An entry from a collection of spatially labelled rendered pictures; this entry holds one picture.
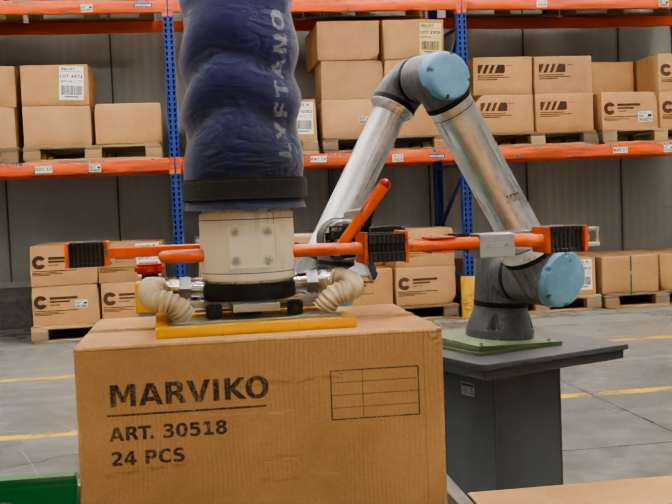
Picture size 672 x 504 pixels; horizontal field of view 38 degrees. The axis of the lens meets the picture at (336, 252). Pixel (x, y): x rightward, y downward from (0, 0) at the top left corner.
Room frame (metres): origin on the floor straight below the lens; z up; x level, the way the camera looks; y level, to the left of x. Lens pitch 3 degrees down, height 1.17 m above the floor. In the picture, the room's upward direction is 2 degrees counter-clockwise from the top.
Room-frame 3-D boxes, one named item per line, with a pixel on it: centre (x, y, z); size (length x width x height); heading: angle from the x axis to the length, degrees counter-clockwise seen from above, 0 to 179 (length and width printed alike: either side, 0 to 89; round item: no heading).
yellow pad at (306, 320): (1.66, 0.14, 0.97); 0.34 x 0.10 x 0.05; 100
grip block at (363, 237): (1.80, -0.09, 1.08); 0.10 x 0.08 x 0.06; 10
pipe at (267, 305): (1.75, 0.16, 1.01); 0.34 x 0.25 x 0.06; 100
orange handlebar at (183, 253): (1.91, -0.01, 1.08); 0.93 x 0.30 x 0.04; 100
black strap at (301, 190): (1.76, 0.16, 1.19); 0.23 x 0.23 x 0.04
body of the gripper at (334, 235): (2.07, -0.03, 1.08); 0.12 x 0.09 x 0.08; 10
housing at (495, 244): (1.84, -0.30, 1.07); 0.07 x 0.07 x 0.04; 10
